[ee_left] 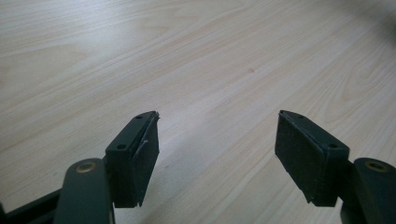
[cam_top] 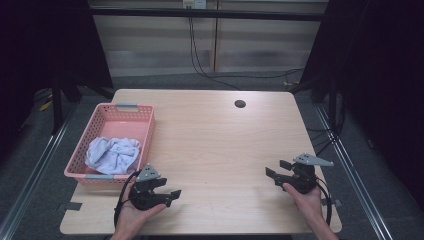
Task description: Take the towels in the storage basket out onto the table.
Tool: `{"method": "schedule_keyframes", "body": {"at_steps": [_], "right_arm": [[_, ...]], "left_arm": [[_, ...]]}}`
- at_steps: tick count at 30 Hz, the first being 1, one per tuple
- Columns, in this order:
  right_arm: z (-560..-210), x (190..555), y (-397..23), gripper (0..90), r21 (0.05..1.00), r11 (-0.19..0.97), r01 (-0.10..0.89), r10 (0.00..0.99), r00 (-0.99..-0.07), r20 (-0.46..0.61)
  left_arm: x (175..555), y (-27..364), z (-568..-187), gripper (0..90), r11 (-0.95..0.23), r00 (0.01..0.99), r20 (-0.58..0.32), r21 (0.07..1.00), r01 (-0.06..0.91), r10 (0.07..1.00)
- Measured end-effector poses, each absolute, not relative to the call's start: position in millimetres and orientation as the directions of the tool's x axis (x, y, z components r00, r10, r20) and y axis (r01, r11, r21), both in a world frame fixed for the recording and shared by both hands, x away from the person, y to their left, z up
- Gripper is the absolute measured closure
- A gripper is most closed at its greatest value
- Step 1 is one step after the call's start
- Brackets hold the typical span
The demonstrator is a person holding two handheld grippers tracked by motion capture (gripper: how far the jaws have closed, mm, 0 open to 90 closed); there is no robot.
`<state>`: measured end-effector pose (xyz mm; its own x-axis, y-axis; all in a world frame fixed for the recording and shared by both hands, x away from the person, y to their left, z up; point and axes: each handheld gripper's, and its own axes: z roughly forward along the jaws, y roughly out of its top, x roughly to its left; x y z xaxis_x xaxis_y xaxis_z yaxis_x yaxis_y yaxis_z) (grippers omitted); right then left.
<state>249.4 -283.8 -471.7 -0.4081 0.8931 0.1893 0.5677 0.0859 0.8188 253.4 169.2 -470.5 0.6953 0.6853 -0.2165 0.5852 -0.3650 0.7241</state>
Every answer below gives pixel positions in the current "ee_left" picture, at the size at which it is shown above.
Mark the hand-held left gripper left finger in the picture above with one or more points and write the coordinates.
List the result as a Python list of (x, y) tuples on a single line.
[(132, 161)]

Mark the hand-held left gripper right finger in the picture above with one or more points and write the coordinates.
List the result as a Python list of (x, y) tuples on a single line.
[(308, 158)]

